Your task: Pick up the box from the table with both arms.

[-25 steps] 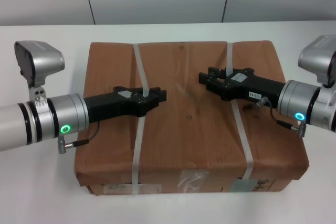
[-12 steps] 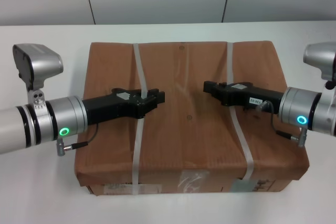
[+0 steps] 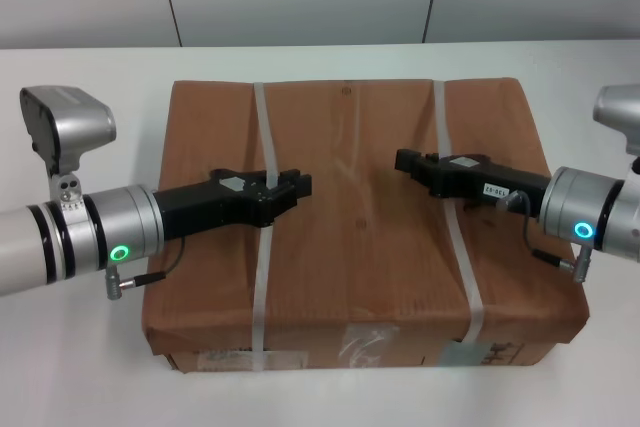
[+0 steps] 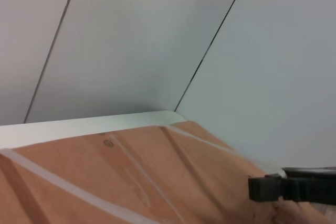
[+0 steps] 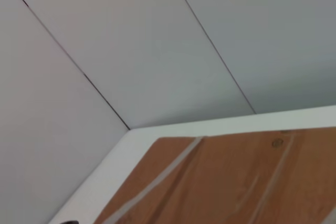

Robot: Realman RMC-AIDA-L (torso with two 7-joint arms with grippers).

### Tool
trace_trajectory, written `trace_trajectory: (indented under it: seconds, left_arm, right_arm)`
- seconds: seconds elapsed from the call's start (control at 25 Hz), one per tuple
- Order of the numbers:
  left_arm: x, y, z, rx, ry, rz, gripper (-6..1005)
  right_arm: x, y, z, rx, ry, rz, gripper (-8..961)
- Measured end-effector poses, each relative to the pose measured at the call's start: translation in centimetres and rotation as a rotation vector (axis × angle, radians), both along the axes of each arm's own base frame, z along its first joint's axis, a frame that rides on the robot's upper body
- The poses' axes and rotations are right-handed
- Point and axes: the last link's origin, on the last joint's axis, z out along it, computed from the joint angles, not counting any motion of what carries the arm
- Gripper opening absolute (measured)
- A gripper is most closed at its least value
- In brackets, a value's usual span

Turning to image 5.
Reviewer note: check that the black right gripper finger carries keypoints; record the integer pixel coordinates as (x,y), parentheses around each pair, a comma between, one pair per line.
(69,222)

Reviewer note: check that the brown cardboard box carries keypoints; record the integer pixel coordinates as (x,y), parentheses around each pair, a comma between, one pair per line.
(223,182)

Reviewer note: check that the clear packing tape strip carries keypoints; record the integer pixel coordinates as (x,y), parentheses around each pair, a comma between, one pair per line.
(271,176)

